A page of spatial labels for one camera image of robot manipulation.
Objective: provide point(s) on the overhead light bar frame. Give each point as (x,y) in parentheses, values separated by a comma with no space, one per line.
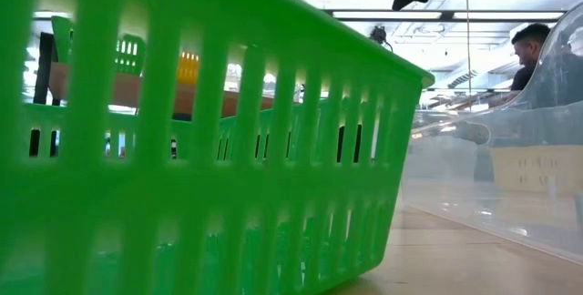
(448,15)

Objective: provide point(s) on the wooden shelf with black frame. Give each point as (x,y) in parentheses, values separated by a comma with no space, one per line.
(125,90)

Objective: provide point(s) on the black overhead camera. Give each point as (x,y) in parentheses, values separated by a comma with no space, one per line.
(378,34)

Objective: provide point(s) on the yellow plastic basket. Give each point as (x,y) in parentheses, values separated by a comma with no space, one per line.
(187,68)

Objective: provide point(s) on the clear plastic basket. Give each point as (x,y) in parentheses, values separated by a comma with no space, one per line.
(501,222)

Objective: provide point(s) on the green plastic basket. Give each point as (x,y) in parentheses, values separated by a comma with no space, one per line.
(129,56)
(273,195)

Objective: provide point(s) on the person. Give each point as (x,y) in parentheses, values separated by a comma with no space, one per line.
(528,49)

